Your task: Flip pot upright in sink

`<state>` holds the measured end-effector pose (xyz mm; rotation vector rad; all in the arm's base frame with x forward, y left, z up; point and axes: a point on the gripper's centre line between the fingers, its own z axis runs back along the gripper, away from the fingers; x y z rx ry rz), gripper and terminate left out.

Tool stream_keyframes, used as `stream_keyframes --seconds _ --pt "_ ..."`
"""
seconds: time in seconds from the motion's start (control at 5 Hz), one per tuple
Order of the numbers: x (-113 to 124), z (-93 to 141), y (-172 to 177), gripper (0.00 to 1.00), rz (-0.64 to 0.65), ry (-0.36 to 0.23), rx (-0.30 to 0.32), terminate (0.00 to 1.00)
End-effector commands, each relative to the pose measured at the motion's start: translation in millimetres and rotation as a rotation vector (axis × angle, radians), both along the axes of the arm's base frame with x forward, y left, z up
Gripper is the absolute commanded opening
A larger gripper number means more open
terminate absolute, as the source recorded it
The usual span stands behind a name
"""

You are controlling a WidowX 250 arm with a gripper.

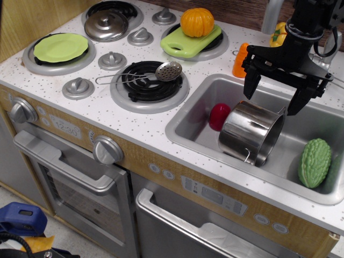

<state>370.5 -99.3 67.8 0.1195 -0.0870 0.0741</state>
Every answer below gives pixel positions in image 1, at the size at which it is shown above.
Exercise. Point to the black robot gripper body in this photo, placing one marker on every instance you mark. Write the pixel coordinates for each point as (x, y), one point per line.
(289, 64)

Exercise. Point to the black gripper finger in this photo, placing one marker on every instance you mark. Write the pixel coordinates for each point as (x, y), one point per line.
(298, 101)
(252, 80)

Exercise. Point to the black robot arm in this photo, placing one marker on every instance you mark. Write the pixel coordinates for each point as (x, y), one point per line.
(311, 18)

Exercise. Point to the stainless steel pot lid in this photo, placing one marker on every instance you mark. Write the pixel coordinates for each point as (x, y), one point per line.
(106, 26)

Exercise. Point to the orange toy carrot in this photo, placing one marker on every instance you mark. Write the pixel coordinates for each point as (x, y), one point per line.
(238, 70)

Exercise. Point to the yellow toy bell pepper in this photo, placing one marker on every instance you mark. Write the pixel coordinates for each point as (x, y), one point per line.
(278, 37)

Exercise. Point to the red toy pepper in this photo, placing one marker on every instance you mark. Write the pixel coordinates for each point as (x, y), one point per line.
(218, 115)

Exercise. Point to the silver toy faucet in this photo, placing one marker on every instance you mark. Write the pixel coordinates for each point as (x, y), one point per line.
(331, 46)

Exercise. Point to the green toy bitter gourd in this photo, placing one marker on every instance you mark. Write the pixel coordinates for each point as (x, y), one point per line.
(314, 163)

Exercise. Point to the orange toy pumpkin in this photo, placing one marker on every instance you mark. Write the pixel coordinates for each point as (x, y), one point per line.
(197, 22)

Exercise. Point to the green toy cutting board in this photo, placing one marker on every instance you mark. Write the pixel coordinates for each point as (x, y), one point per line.
(178, 44)

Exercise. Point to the metal slotted spoon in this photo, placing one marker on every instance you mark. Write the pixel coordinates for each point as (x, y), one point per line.
(166, 72)

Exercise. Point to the grey stovetop knob back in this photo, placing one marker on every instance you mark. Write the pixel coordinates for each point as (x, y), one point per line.
(164, 17)

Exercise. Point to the grey stovetop knob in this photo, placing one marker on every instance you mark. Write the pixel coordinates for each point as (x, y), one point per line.
(112, 61)
(164, 17)
(79, 88)
(140, 38)

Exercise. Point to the black front stove burner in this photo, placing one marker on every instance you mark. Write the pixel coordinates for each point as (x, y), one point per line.
(147, 95)

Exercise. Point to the black stove burner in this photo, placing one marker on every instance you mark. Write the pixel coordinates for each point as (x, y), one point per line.
(55, 69)
(147, 95)

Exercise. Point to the grey stovetop knob upper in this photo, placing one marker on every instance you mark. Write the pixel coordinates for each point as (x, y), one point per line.
(140, 38)

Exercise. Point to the black back left burner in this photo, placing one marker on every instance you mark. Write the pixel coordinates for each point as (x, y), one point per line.
(132, 13)

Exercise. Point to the grey stovetop knob middle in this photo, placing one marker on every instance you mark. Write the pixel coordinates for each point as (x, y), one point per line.
(112, 61)

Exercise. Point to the silver oven dial right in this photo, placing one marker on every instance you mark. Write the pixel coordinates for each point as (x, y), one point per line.
(106, 151)

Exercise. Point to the silver oven dial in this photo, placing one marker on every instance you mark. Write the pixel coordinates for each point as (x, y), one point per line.
(106, 151)
(22, 111)

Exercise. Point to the grey toy dishwasher door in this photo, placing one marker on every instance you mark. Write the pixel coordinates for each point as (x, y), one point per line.
(171, 226)

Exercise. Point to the black left stove burner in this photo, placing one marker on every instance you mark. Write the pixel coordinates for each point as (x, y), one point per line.
(55, 69)

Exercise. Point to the grey stovetop knob front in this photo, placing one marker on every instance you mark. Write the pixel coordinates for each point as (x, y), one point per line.
(79, 88)

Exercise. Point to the green toy plate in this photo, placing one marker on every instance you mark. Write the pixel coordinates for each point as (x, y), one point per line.
(61, 47)

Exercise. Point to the grey toy oven door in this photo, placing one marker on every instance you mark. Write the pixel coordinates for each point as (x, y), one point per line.
(92, 198)

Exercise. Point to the silver oven dial left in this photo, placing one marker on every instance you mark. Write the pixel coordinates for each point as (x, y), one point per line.
(22, 111)

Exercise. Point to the blue clamp tool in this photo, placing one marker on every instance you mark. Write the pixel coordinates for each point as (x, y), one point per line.
(23, 220)

